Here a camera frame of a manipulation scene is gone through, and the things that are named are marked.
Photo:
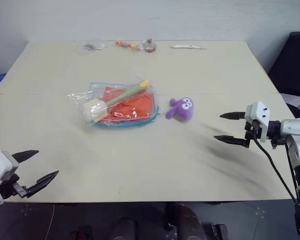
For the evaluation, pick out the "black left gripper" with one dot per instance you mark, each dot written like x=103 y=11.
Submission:
x=10 y=186

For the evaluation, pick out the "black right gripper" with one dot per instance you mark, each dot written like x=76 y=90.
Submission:
x=254 y=130

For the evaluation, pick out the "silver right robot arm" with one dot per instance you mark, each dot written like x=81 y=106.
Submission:
x=293 y=135

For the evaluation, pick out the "clear pouch with orange cloth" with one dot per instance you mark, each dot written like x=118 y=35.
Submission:
x=145 y=120

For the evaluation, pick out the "red cloth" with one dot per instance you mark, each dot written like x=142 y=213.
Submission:
x=137 y=106

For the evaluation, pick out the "purple plush toy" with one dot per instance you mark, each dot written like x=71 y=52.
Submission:
x=181 y=108

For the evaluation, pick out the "clear plastic brush wrapper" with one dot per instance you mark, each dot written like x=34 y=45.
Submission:
x=76 y=97

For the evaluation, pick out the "black chair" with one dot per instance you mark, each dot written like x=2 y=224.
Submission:
x=292 y=65

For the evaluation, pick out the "cream wrapped stick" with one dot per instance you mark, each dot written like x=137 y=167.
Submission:
x=187 y=46

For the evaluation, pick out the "dark rounded shape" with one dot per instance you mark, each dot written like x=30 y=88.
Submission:
x=218 y=232
x=185 y=222

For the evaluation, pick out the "round clear red packet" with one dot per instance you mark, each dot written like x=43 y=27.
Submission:
x=149 y=46

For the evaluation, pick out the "orange snack packet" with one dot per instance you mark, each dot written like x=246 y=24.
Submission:
x=126 y=45

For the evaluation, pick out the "clear packet of dark bits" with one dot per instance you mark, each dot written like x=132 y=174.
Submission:
x=93 y=46

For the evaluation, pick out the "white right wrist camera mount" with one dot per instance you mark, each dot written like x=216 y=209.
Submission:
x=259 y=113

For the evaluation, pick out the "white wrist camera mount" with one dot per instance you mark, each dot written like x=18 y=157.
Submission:
x=0 y=167
x=259 y=113

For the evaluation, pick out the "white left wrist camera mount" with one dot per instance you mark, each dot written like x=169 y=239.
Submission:
x=0 y=167

